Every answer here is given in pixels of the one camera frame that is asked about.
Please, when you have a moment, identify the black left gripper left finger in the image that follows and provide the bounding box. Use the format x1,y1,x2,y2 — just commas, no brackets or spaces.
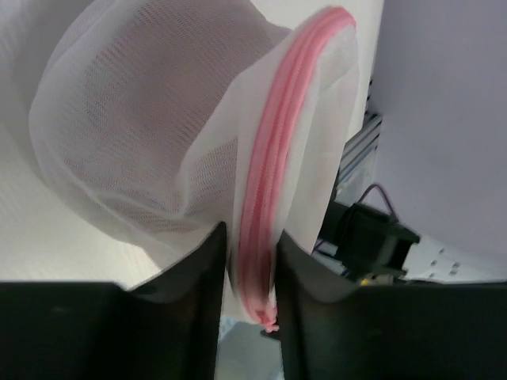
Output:
1,223,227,379

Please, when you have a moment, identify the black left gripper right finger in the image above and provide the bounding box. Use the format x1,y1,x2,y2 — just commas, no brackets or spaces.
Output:
275,234,506,379

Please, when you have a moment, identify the white mesh laundry bag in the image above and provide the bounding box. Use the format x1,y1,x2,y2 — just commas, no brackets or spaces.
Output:
29,1,360,330

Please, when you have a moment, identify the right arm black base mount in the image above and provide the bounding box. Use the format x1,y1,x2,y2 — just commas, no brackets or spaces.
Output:
314,202,421,281

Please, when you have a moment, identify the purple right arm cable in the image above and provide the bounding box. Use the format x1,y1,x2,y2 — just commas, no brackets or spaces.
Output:
358,184,397,217

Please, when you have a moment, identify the aluminium front rail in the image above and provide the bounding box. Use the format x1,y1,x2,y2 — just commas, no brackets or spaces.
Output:
334,112,383,194

